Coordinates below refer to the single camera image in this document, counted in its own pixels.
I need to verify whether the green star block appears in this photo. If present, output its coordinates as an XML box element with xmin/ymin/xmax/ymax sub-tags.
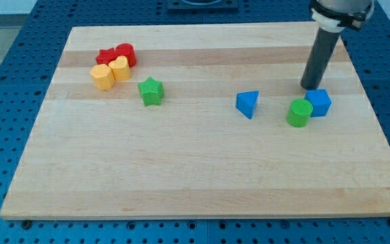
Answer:
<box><xmin>137</xmin><ymin>77</ymin><xmax>165</xmax><ymax>106</ymax></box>

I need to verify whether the red star block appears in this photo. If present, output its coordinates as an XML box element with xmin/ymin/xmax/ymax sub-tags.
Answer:
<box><xmin>95</xmin><ymin>47</ymin><xmax>118</xmax><ymax>65</ymax></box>

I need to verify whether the yellow hexagon block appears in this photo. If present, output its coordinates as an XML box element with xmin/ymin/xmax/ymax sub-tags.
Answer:
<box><xmin>90</xmin><ymin>64</ymin><xmax>115</xmax><ymax>90</ymax></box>

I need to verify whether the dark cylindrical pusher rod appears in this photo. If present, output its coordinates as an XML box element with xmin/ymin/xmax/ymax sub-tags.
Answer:
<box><xmin>300</xmin><ymin>28</ymin><xmax>339</xmax><ymax>90</ymax></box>

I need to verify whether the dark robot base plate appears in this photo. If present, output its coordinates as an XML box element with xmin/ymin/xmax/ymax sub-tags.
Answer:
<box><xmin>166</xmin><ymin>0</ymin><xmax>239</xmax><ymax>12</ymax></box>

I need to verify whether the red cylinder block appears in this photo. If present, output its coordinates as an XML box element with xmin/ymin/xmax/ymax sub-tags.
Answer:
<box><xmin>115</xmin><ymin>43</ymin><xmax>137</xmax><ymax>67</ymax></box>

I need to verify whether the green cylinder block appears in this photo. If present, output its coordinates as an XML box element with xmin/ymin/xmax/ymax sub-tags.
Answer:
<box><xmin>286</xmin><ymin>98</ymin><xmax>313</xmax><ymax>127</ymax></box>

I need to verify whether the wooden board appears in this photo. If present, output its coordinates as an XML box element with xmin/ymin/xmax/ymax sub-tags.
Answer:
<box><xmin>0</xmin><ymin>22</ymin><xmax>390</xmax><ymax>220</ymax></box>

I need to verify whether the yellow heart block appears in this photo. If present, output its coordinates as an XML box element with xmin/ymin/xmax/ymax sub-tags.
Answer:
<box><xmin>108</xmin><ymin>56</ymin><xmax>131</xmax><ymax>81</ymax></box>

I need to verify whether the blue triangle block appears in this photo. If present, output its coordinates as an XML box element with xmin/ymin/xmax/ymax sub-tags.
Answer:
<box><xmin>235</xmin><ymin>91</ymin><xmax>259</xmax><ymax>119</ymax></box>

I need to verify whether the blue cube block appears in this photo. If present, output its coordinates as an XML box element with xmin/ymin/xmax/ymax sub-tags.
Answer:
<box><xmin>305</xmin><ymin>89</ymin><xmax>332</xmax><ymax>117</ymax></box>

